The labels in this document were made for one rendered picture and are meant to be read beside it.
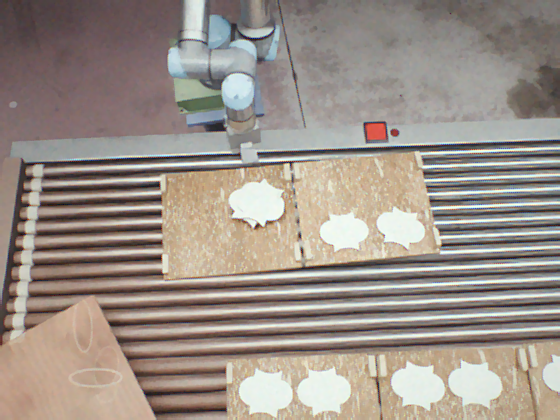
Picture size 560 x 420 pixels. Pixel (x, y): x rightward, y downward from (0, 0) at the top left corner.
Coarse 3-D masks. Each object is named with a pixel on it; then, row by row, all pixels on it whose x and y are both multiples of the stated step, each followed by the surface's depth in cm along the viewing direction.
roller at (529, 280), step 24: (240, 288) 182; (264, 288) 182; (288, 288) 181; (312, 288) 181; (336, 288) 181; (360, 288) 181; (384, 288) 181; (408, 288) 182; (432, 288) 182; (456, 288) 182; (480, 288) 183; (504, 288) 183; (24, 312) 180
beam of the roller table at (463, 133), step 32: (320, 128) 205; (352, 128) 205; (416, 128) 205; (448, 128) 205; (480, 128) 205; (512, 128) 206; (544, 128) 206; (32, 160) 200; (64, 160) 201; (96, 160) 201; (128, 160) 203
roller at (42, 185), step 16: (448, 160) 200; (464, 160) 200; (480, 160) 200; (496, 160) 200; (512, 160) 200; (528, 160) 200; (544, 160) 200; (112, 176) 198; (128, 176) 197; (144, 176) 197; (160, 176) 197
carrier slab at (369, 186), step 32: (352, 160) 198; (384, 160) 198; (320, 192) 193; (352, 192) 193; (384, 192) 193; (416, 192) 193; (320, 224) 188; (320, 256) 184; (352, 256) 184; (384, 256) 184
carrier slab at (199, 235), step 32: (192, 192) 193; (224, 192) 193; (288, 192) 193; (192, 224) 188; (224, 224) 188; (288, 224) 188; (192, 256) 184; (224, 256) 184; (256, 256) 184; (288, 256) 184
